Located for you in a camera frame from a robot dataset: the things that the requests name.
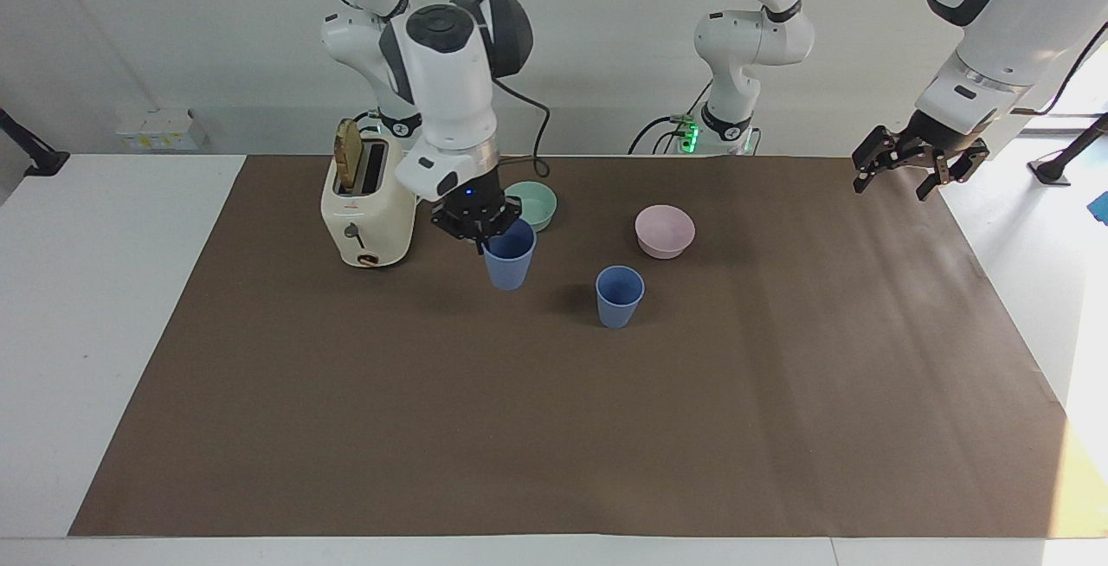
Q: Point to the blue object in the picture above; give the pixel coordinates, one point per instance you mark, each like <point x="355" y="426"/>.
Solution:
<point x="1102" y="208"/>

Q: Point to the blue cup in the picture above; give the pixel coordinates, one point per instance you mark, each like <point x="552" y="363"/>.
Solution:
<point x="511" y="265"/>
<point x="620" y="302"/>

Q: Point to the cream toaster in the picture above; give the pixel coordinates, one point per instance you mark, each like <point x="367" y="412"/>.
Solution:
<point x="368" y="220"/>

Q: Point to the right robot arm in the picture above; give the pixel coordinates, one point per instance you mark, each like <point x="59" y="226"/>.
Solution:
<point x="446" y="81"/>

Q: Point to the green bowl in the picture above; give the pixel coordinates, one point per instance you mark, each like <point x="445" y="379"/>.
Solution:
<point x="538" y="202"/>

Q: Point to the pink bowl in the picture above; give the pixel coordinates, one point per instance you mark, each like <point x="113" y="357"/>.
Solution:
<point x="665" y="233"/>

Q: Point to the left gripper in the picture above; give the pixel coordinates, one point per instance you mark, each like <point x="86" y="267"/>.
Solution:
<point x="939" y="138"/>

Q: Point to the toast slice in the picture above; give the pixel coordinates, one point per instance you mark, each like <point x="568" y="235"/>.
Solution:
<point x="347" y="151"/>

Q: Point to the black stand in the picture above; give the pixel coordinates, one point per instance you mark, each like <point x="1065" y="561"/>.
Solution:
<point x="1060" y="166"/>
<point x="35" y="155"/>

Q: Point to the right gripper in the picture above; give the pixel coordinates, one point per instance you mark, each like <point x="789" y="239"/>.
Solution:
<point x="472" y="192"/>

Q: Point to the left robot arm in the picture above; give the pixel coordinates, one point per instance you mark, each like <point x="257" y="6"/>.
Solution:
<point x="757" y="34"/>

